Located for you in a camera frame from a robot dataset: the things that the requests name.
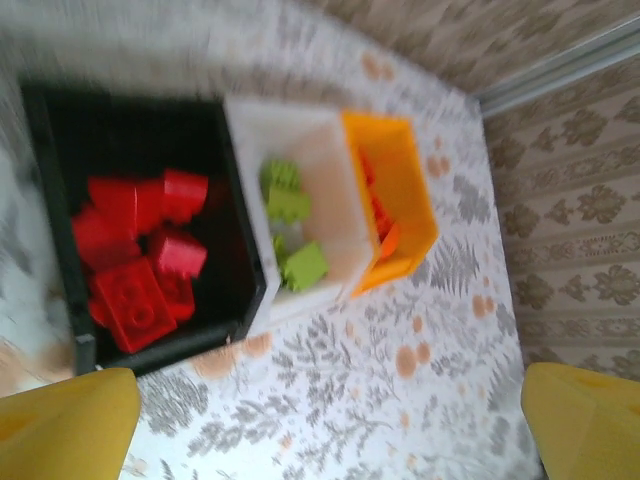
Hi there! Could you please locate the orange lego brick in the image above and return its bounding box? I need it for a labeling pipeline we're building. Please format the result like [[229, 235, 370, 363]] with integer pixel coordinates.
[[377, 219, 403, 260], [359, 149, 384, 211]]

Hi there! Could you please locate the red lego brick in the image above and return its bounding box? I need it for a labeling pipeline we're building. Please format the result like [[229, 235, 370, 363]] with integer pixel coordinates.
[[162, 169, 210, 225], [87, 177, 166, 236], [159, 277, 196, 324], [72, 209, 141, 274], [147, 227, 209, 281], [94, 259, 179, 354]]

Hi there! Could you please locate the orange plastic bin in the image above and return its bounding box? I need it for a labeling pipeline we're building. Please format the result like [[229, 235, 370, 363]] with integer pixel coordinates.
[[339, 110, 441, 299]]

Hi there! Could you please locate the floral table cover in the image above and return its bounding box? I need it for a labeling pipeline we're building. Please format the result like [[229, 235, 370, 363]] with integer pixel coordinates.
[[0, 0, 546, 480]]

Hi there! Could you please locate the aluminum frame post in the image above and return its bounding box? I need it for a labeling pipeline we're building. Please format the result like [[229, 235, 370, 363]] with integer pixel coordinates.
[[472, 17, 640, 117]]

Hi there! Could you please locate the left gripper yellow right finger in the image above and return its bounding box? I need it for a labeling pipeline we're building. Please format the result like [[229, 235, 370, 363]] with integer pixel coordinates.
[[521, 362, 640, 480]]

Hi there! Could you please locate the white plastic bin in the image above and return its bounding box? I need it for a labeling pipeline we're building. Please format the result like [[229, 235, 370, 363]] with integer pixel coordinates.
[[222, 94, 376, 326]]

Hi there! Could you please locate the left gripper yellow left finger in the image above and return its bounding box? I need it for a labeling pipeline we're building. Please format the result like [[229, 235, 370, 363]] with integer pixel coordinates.
[[0, 367, 141, 480]]

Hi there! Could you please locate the black plastic bin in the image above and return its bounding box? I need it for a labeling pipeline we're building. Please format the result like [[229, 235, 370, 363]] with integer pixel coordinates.
[[19, 82, 269, 376]]

